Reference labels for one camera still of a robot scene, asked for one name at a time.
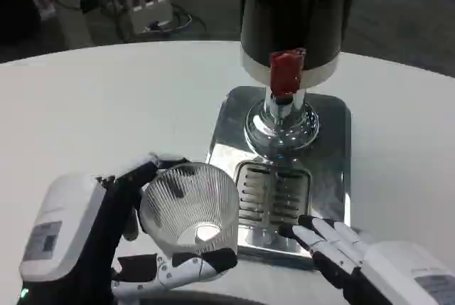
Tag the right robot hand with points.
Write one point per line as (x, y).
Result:
(373, 262)

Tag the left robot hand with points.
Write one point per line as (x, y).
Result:
(67, 212)

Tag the clear ribbed glass cup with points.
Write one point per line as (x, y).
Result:
(192, 209)

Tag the steel drip tray base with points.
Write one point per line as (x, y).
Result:
(281, 177)

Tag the black drink dispenser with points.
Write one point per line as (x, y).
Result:
(290, 52)

